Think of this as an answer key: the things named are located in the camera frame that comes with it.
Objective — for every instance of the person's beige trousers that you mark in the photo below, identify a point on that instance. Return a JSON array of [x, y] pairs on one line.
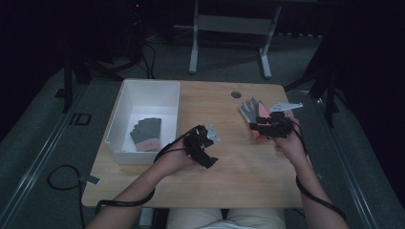
[[242, 218]]

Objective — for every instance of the person's white shirt hem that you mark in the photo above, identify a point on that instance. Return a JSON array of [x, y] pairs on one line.
[[227, 225]]

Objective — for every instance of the black stand with legs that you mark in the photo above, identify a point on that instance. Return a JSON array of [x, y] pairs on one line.
[[68, 79]]

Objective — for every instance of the grey floor tag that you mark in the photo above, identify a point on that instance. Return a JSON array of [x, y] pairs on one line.
[[90, 180]]

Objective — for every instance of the person's right hand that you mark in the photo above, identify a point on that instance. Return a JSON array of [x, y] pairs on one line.
[[293, 144]]

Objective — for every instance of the grey table leg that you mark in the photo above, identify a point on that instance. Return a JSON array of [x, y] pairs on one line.
[[145, 216]]

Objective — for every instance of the grey glove marked pink cuff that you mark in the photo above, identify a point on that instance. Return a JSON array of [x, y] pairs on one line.
[[149, 130]]

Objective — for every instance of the white metal desk frame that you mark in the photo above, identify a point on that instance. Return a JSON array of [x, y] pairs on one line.
[[235, 24]]

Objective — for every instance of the black tripod stand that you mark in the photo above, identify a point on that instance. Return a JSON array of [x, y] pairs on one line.
[[324, 82]]

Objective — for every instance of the pink glove with grey palm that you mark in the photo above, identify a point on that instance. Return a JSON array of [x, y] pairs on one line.
[[250, 109]]

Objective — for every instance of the person's left hand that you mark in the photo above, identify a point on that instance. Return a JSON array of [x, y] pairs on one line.
[[173, 159]]

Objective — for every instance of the metal floor rail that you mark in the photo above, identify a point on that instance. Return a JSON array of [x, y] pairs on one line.
[[35, 165], [356, 191]]

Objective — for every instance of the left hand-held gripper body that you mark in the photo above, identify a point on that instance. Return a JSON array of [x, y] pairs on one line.
[[196, 141]]

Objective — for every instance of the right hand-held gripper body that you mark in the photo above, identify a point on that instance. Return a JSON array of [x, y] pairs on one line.
[[278, 125]]

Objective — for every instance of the white box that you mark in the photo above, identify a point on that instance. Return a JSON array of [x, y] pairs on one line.
[[143, 95]]

